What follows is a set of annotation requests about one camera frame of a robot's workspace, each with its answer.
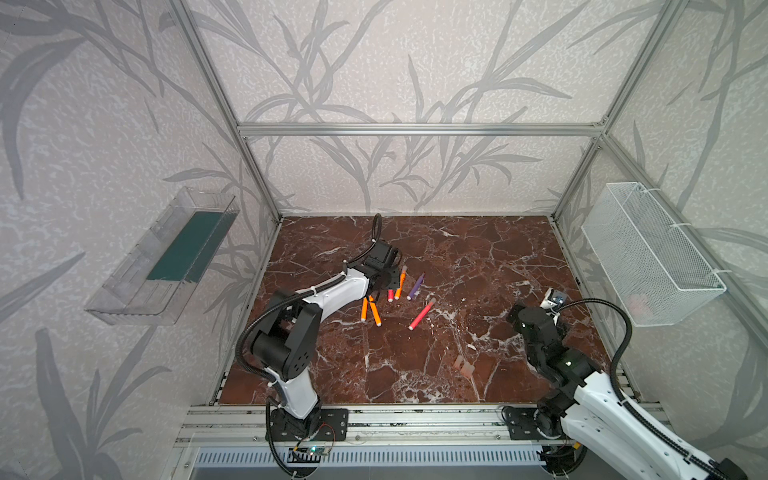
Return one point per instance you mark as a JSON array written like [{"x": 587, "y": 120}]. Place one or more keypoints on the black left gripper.
[{"x": 391, "y": 274}]

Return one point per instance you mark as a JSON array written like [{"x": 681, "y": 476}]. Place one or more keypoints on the orange highlighter marker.
[{"x": 402, "y": 278}]

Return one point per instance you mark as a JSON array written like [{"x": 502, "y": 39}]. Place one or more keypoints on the pink red marker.
[{"x": 422, "y": 314}]

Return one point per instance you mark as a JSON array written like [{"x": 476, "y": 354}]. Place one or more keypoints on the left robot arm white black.
[{"x": 280, "y": 344}]

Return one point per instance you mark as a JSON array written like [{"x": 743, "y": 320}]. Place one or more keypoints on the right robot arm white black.
[{"x": 587, "y": 405}]

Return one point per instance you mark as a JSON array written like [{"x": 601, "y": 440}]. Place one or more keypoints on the thin orange pen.
[
  {"x": 364, "y": 310},
  {"x": 374, "y": 310}
]

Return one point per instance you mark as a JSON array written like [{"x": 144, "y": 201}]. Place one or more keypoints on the purple marker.
[{"x": 416, "y": 287}]

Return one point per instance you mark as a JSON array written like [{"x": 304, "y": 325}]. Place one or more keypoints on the green circuit board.
[{"x": 311, "y": 454}]

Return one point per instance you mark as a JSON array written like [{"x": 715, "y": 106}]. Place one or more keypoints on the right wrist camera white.
[{"x": 553, "y": 299}]

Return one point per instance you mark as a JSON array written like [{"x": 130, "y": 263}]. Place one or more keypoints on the white wire mesh basket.
[{"x": 657, "y": 273}]

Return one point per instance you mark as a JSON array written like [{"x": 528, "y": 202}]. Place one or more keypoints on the aluminium frame horizontal bar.
[{"x": 248, "y": 130}]

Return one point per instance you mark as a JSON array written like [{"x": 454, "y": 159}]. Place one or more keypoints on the clear plastic wall bin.
[{"x": 155, "y": 281}]

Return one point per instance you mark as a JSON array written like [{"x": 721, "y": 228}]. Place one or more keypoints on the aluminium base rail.
[{"x": 376, "y": 435}]

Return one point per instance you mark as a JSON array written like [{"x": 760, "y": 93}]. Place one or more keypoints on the aluminium frame corner post left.
[{"x": 187, "y": 24}]

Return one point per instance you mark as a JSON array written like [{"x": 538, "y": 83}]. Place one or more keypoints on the aluminium frame corner post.
[
  {"x": 187, "y": 24},
  {"x": 668, "y": 17}
]

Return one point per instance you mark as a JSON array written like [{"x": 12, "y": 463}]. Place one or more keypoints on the aluminium frame corner post right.
[{"x": 668, "y": 17}]

